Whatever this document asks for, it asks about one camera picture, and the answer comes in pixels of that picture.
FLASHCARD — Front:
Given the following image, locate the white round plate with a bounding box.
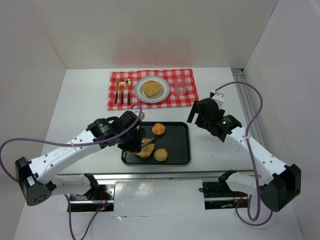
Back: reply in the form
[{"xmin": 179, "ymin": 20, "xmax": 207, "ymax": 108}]
[{"xmin": 134, "ymin": 75, "xmax": 171, "ymax": 104}]

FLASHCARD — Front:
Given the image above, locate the small round muffin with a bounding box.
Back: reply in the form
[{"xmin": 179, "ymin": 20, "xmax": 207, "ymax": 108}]
[{"xmin": 153, "ymin": 148, "xmax": 168, "ymax": 162}]

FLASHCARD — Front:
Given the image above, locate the red checkered cloth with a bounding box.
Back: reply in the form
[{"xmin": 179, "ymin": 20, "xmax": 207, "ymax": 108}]
[{"xmin": 107, "ymin": 68, "xmax": 199, "ymax": 111}]

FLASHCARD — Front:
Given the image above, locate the aluminium side rail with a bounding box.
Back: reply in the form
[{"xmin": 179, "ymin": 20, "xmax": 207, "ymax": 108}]
[{"xmin": 231, "ymin": 68, "xmax": 265, "ymax": 147}]

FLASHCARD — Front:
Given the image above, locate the clear drinking glass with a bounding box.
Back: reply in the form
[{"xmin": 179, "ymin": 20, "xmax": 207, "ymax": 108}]
[{"xmin": 173, "ymin": 76, "xmax": 189, "ymax": 96}]

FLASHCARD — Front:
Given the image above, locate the gold spoon black handle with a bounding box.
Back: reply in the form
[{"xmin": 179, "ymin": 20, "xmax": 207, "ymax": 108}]
[{"xmin": 125, "ymin": 79, "xmax": 132, "ymax": 105}]

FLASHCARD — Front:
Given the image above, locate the speckled bread slice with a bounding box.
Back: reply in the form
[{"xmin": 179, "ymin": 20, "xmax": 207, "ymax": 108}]
[{"xmin": 142, "ymin": 80, "xmax": 163, "ymax": 98}]

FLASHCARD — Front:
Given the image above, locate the small round bun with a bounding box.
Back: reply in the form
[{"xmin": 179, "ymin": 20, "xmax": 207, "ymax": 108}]
[{"xmin": 151, "ymin": 123, "xmax": 166, "ymax": 136}]

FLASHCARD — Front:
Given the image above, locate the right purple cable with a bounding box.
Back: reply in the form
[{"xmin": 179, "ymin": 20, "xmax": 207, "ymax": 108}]
[{"xmin": 212, "ymin": 80, "xmax": 274, "ymax": 226}]

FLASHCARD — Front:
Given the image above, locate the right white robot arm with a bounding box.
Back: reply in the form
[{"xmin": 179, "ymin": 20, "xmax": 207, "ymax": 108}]
[{"xmin": 187, "ymin": 97, "xmax": 302, "ymax": 212}]

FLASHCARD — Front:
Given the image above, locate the black serving tray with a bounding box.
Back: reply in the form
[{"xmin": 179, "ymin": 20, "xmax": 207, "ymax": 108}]
[{"xmin": 121, "ymin": 121, "xmax": 191, "ymax": 166}]

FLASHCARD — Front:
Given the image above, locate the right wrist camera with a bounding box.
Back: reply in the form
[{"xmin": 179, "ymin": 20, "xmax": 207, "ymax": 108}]
[{"xmin": 209, "ymin": 91, "xmax": 225, "ymax": 109}]

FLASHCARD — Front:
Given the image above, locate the flat bread with hole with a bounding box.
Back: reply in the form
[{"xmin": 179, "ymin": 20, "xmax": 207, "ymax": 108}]
[{"xmin": 134, "ymin": 143, "xmax": 155, "ymax": 159}]

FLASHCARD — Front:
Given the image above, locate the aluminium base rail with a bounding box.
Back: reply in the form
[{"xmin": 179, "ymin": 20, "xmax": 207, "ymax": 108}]
[{"xmin": 57, "ymin": 170, "xmax": 258, "ymax": 182}]

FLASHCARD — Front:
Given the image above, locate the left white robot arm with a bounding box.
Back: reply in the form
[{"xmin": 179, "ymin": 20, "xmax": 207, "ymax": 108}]
[{"xmin": 15, "ymin": 111, "xmax": 157, "ymax": 206}]

